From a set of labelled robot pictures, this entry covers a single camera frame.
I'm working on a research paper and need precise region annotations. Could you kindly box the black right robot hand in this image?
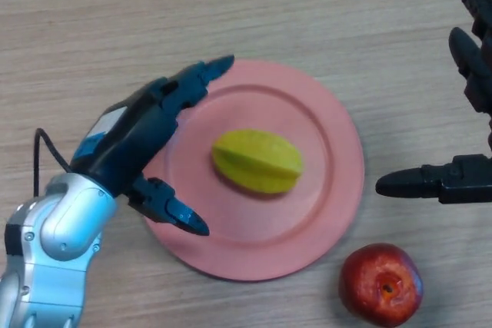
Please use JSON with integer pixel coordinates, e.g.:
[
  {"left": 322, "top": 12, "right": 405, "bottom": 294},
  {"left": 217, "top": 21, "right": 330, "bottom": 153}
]
[{"left": 374, "top": 0, "right": 492, "bottom": 206}]

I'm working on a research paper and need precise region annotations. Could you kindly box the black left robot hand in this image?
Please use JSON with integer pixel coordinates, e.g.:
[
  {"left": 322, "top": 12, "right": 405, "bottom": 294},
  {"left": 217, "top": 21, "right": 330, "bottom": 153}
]
[{"left": 70, "top": 55, "right": 235, "bottom": 237}]

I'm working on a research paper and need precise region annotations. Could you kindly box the yellow starfruit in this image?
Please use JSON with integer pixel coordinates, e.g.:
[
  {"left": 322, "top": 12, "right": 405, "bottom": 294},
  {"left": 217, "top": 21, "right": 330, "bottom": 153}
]
[{"left": 211, "top": 129, "right": 304, "bottom": 196}]

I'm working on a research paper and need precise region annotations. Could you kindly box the pink round plate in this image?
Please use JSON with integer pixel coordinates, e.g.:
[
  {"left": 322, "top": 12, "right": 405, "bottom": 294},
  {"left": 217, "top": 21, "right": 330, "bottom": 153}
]
[{"left": 140, "top": 59, "right": 365, "bottom": 282}]

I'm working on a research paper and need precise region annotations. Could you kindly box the red apple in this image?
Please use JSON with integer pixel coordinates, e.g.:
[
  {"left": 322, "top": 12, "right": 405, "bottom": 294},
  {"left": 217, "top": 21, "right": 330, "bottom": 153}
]
[{"left": 337, "top": 243, "right": 424, "bottom": 328}]

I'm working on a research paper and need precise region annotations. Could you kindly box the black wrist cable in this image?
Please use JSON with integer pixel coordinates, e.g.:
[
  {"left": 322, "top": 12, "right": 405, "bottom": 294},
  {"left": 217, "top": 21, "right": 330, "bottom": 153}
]
[{"left": 33, "top": 128, "right": 74, "bottom": 197}]

